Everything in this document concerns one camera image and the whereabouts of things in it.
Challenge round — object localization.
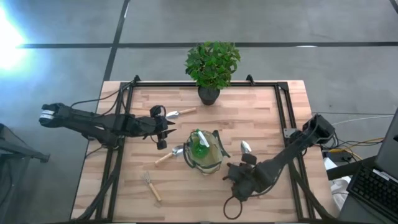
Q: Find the white plastic bag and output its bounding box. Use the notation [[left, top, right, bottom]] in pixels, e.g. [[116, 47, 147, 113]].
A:
[[323, 157, 351, 212]]

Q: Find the narrow steel trowel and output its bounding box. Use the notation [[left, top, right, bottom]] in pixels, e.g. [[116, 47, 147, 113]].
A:
[[240, 140, 252, 156]]

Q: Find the black laptop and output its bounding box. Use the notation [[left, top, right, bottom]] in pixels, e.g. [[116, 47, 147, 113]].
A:
[[346, 107, 398, 222]]

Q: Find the beige canvas bag green trim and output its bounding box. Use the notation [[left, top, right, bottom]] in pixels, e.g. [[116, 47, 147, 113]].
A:
[[182, 129, 231, 177]]

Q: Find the green spray bottle white head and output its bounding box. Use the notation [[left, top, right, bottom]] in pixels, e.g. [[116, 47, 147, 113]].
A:
[[190, 129, 211, 159]]

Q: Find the black metal stand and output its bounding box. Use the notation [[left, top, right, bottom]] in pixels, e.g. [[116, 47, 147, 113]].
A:
[[0, 123, 51, 224]]

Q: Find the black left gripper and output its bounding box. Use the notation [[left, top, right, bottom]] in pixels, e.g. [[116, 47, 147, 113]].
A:
[[135, 115, 178, 138]]

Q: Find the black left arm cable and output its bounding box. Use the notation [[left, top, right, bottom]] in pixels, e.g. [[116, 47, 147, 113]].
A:
[[70, 79, 137, 118]]

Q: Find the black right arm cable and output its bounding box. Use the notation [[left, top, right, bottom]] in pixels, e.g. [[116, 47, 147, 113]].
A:
[[223, 195, 244, 220]]

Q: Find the steel trowel wooden handle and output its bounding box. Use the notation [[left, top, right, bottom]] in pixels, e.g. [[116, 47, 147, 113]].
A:
[[165, 107, 197, 119], [154, 144, 185, 166]]

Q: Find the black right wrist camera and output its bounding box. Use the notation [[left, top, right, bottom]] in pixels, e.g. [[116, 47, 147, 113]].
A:
[[241, 153, 257, 166]]

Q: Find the hand rake wooden handle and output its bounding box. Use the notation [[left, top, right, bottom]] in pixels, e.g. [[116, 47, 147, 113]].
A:
[[141, 170, 163, 203]]

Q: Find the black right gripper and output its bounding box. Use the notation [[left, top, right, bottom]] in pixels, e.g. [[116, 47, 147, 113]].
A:
[[222, 162, 259, 202]]

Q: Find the black laptop keyboard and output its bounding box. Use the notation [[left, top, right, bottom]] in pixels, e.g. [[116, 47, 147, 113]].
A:
[[326, 154, 398, 224]]

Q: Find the black power adapter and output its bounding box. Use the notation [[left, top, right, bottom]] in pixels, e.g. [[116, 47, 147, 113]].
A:
[[323, 148, 352, 162]]

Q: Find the green plant in black pot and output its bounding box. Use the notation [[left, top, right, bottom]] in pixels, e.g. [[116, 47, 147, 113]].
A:
[[185, 40, 242, 106]]

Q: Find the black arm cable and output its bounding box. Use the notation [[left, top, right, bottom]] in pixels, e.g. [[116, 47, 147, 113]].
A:
[[70, 79, 137, 118], [223, 195, 244, 220]]

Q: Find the black metal table frame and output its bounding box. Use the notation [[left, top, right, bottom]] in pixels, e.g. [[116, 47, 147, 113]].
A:
[[73, 74, 336, 223]]

